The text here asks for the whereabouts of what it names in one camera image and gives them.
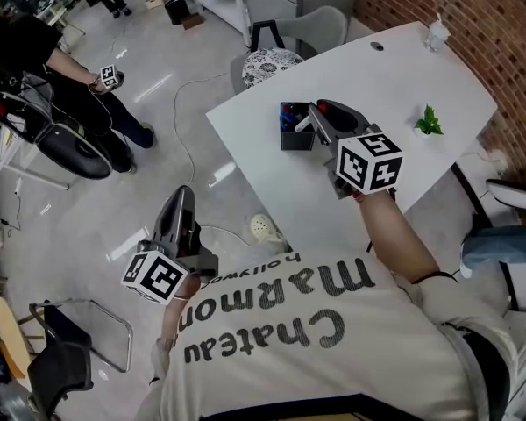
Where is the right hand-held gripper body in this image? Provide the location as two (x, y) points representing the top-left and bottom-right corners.
(309, 98), (404, 200)

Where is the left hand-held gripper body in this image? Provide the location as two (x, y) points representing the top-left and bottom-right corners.
(120, 185), (220, 305)

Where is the black square pen holder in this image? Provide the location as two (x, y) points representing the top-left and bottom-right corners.
(280, 101), (316, 152)

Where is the person's right forearm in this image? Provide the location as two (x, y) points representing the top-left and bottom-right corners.
(355, 189), (459, 285)

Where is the person's left forearm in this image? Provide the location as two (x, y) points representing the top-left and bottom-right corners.
(159, 274), (202, 351)

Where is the floral cushion stool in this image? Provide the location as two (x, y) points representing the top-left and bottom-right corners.
(230, 46), (306, 95)

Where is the small green potted plant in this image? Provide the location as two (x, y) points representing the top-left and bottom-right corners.
(413, 103), (445, 138)

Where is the grey shell chair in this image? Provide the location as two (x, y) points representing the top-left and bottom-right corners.
(249, 5), (349, 61)

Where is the person's cream perforated shoe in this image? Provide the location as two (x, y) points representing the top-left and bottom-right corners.
(249, 213), (287, 248)

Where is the black round padded seat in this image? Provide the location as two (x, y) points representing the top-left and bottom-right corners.
(35, 118), (114, 181)

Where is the black wristband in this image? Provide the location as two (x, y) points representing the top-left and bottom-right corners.
(410, 270), (460, 286)

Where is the black folding chair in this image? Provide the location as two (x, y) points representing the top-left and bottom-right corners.
(27, 297), (135, 421)

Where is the black and white chair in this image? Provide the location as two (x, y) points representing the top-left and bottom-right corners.
(485, 177), (526, 212)

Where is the cardboard box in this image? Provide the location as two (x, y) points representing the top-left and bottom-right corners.
(181, 12), (206, 31)

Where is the black waste bin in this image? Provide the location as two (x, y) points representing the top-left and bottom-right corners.
(163, 0), (191, 26)

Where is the round wooden side table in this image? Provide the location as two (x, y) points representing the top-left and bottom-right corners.
(0, 296), (33, 392)

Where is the person's white printed shirt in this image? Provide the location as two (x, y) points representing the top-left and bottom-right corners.
(133, 243), (521, 421)

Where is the white floor cable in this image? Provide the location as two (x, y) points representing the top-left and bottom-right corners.
(173, 71), (264, 249)

